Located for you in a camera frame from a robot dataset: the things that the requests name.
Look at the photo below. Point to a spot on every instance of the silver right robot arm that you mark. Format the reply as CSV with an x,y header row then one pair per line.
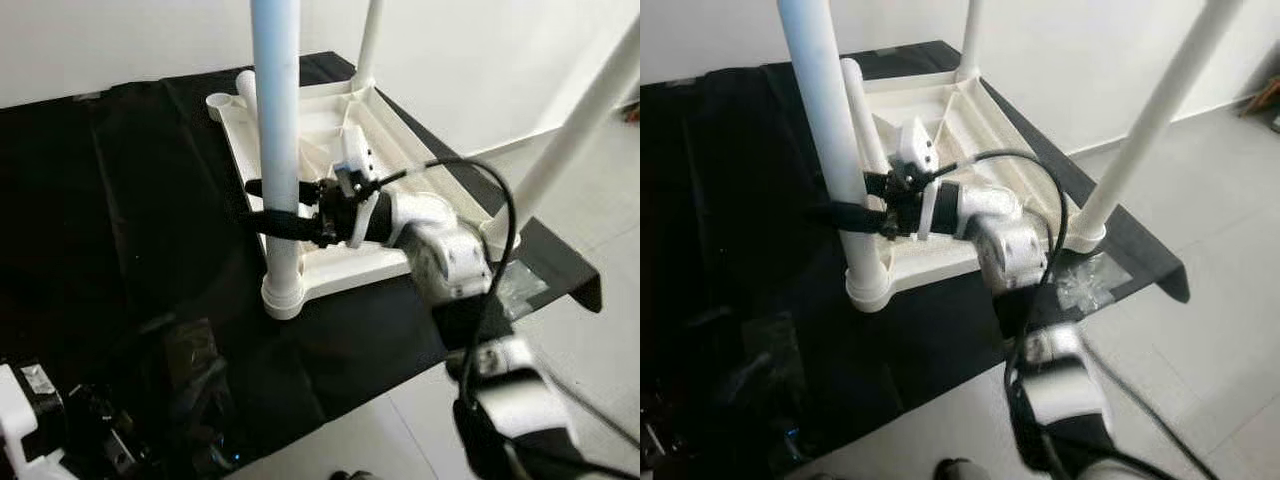
x,y
440,250
1010,240

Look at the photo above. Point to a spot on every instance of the grey robot right foot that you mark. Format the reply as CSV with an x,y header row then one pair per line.
x,y
960,468
350,475

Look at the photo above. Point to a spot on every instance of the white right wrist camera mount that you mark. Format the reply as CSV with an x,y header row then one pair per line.
x,y
355,160
918,145

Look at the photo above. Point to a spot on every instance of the black tablecloth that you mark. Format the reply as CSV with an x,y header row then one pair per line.
x,y
720,200
100,200

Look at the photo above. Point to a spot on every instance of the dark shiny tape patch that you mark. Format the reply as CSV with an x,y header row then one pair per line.
x,y
770,350
195,350

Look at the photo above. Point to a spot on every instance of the white plastic children table top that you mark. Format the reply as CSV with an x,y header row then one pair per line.
x,y
1000,130
390,120

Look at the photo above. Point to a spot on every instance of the clear crumpled plastic sheet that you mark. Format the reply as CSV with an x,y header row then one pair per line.
x,y
1085,280
520,285

